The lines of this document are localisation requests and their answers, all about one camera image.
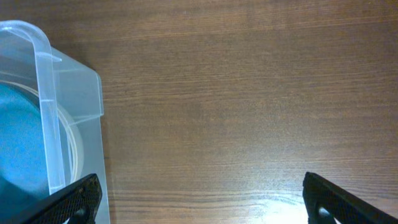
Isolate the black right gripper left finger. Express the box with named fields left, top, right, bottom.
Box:
left=12, top=174, right=103, bottom=224

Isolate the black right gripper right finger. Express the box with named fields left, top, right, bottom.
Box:
left=302, top=172, right=397, bottom=224

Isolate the clear plastic storage bin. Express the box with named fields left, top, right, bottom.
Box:
left=1, top=21, right=110, bottom=223

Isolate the dark blue bowl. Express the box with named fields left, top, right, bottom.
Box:
left=1, top=84, right=49, bottom=221

